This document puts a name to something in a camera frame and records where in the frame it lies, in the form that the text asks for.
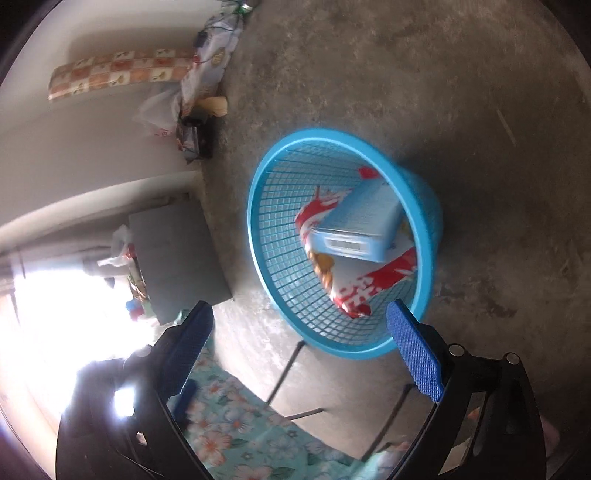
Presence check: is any checkered rolled mat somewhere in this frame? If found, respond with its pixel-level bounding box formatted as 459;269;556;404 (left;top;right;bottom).
48;48;197;100

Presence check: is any black metal table frame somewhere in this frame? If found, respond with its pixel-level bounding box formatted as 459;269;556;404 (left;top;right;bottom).
268;342;414;460

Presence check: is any light blue cardboard box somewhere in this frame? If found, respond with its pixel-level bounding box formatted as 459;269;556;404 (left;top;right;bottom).
318;180;407;264

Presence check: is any grey cabinet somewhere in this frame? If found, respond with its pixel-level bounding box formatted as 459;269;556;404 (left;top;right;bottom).
128;199;232;324

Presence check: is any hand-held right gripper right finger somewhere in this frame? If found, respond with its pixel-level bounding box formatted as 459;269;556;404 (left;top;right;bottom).
387;299;548;480

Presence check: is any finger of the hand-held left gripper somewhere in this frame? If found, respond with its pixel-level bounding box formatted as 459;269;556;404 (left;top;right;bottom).
175;381;198;418

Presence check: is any large white plastic bag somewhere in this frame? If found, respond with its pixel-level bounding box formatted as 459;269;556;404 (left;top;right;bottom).
134;90;183;139

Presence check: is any blue mesh plastic basket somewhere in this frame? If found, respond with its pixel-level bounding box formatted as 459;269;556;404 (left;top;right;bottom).
247;129;444;361

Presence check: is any black box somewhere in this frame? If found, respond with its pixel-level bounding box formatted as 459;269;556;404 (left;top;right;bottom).
175;108;215;162

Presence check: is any small white plastic bag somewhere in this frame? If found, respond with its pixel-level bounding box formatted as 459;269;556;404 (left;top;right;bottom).
97;225;137;268

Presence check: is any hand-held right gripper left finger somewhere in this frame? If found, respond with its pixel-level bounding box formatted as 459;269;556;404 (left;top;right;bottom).
55;300;214;480

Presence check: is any floral teal cloth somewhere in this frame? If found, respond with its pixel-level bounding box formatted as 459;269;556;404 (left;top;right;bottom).
168;351;416;480

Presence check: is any red and white snack bag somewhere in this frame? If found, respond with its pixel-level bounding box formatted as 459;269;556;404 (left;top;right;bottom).
294;166;419;319

